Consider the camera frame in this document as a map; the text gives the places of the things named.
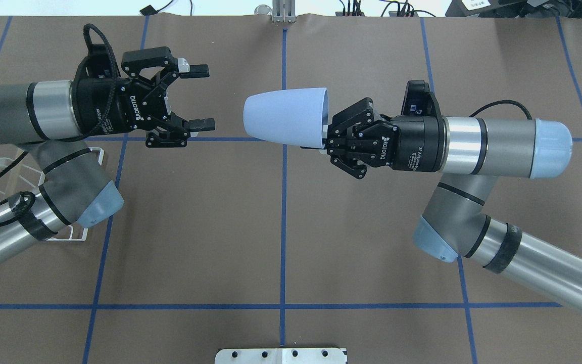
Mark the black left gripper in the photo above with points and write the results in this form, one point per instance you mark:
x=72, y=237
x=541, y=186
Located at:
x=95, y=107

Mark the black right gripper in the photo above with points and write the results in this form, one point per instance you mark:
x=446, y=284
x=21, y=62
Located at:
x=417, y=143

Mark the light blue plastic cup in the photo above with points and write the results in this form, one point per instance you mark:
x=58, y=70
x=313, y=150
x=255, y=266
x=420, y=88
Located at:
x=295, y=117

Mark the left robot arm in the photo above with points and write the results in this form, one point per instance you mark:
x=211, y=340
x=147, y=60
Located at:
x=43, y=117

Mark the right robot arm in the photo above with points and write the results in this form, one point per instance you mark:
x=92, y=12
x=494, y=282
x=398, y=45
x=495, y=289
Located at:
x=470, y=153

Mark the black equipment on table edge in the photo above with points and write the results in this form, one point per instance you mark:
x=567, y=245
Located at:
x=514, y=9

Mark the white metal mounting plate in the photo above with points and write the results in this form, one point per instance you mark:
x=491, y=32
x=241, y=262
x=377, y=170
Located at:
x=282, y=355

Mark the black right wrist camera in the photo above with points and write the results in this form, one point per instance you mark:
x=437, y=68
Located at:
x=419, y=100

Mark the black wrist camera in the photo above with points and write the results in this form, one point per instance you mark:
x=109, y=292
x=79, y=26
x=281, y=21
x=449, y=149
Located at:
x=419, y=100
x=97, y=64

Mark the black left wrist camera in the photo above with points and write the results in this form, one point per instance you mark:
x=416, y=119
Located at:
x=97, y=64

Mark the aluminium camera mount post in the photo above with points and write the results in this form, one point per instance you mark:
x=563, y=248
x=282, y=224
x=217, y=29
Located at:
x=283, y=11

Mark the white wire cup holder rack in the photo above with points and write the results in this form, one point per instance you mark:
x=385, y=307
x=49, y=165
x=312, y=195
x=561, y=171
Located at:
x=70, y=234

